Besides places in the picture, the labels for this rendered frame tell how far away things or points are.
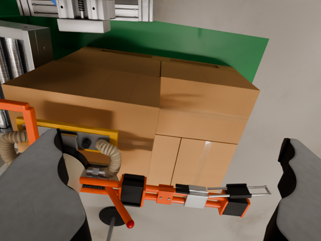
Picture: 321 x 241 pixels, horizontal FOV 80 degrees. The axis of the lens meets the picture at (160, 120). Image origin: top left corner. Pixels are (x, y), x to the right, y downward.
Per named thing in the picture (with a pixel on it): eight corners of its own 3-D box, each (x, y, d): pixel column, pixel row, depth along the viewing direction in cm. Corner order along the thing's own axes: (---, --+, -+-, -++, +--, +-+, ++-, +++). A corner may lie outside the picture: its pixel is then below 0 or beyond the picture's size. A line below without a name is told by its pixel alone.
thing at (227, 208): (215, 202, 71) (219, 215, 67) (222, 189, 67) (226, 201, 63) (237, 205, 71) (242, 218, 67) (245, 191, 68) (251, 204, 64)
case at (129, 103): (60, 122, 126) (21, 164, 91) (53, 60, 106) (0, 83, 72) (151, 134, 130) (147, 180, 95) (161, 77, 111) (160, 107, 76)
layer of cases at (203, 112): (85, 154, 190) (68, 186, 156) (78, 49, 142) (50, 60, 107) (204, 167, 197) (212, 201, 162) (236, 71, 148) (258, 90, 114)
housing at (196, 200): (182, 196, 70) (183, 207, 66) (186, 183, 66) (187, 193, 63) (200, 198, 70) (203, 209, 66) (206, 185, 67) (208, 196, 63)
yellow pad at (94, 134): (23, 139, 70) (14, 147, 66) (18, 115, 66) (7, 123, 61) (117, 151, 73) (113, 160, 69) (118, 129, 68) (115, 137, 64)
